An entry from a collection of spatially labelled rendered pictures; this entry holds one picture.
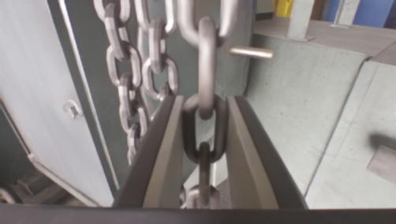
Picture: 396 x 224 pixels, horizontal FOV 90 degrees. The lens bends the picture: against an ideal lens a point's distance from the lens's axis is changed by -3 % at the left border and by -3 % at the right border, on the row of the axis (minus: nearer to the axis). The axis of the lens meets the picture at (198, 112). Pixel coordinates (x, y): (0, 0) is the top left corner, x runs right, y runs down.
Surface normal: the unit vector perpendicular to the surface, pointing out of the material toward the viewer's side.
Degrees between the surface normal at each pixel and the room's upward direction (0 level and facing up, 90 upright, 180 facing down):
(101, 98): 90
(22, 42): 90
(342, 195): 90
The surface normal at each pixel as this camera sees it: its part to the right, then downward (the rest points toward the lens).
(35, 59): -0.49, 0.45
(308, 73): -0.76, 0.34
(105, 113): 0.87, 0.25
